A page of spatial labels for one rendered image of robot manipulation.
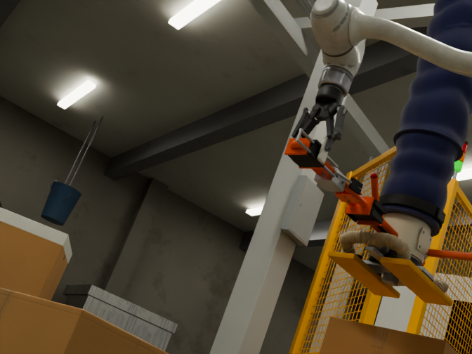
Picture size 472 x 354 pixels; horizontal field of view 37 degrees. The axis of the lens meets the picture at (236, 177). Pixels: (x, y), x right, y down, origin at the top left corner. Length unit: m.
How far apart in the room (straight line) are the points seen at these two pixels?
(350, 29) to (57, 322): 1.15
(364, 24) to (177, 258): 10.09
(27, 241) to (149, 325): 7.21
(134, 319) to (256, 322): 6.82
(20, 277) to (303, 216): 1.37
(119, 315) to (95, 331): 8.93
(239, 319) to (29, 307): 2.26
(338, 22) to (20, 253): 1.77
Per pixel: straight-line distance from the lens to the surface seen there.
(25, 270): 3.10
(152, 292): 11.63
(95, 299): 9.93
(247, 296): 3.41
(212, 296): 12.13
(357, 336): 2.37
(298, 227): 3.49
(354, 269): 2.36
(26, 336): 1.18
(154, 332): 10.28
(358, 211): 2.17
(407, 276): 2.26
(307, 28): 5.08
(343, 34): 1.93
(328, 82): 2.02
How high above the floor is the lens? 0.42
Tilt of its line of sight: 20 degrees up
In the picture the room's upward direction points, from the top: 21 degrees clockwise
